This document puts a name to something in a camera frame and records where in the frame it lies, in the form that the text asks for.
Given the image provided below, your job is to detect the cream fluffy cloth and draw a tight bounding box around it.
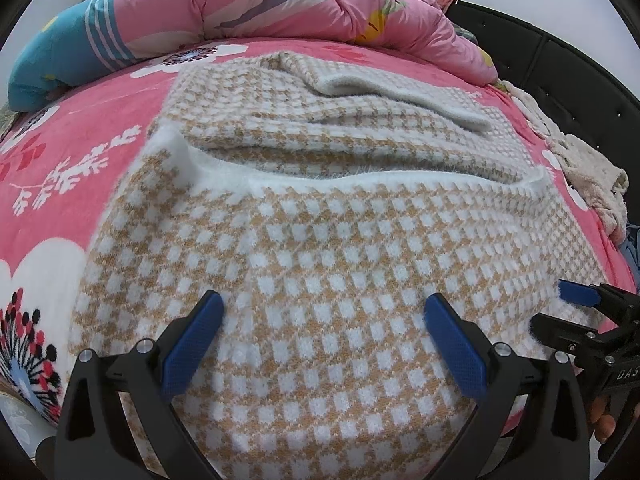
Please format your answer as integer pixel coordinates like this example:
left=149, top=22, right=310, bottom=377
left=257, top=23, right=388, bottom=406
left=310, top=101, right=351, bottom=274
left=500, top=80, right=630, bottom=236

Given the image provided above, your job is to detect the blue-grey cloth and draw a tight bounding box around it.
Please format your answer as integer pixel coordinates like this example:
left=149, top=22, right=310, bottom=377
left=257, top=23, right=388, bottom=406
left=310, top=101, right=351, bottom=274
left=619, top=224, right=640, bottom=273

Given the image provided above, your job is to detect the grey picture-print bed sheet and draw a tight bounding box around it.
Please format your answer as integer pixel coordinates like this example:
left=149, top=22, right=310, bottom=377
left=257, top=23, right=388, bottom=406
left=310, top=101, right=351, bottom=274
left=0, top=385, right=56, bottom=443

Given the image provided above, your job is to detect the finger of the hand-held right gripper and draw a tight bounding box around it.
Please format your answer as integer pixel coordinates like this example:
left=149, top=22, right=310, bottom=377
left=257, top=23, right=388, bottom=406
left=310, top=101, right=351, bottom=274
left=530, top=312, right=601, bottom=358
left=558, top=280, right=640, bottom=326

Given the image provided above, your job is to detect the pink and blue quilt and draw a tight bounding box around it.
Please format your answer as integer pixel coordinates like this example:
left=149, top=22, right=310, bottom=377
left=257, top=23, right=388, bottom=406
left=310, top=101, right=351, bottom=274
left=7, top=0, right=501, bottom=113

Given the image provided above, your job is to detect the beige houndstooth coat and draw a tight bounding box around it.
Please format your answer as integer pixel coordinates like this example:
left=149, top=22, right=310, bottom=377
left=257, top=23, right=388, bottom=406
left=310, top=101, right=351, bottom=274
left=70, top=51, right=608, bottom=480

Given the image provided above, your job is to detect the person's right hand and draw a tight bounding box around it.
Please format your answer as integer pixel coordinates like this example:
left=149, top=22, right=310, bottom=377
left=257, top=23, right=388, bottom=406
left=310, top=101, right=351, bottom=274
left=590, top=395, right=618, bottom=443

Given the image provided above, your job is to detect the pink floral fleece blanket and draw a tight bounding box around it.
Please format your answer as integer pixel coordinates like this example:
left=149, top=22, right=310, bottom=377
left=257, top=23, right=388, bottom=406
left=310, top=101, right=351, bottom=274
left=0, top=37, right=640, bottom=441

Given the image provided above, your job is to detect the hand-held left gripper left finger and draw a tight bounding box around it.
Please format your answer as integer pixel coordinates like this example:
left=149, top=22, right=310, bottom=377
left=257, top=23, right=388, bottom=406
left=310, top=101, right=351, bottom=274
left=54, top=290, right=225, bottom=480

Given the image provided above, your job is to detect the black padded headboard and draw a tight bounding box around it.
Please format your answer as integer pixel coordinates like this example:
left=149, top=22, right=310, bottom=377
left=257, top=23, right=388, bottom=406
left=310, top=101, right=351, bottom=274
left=447, top=0, right=640, bottom=291

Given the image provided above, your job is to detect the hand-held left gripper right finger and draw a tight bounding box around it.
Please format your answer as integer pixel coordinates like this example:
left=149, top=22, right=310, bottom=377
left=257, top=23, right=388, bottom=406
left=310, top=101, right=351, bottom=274
left=422, top=292, right=592, bottom=480

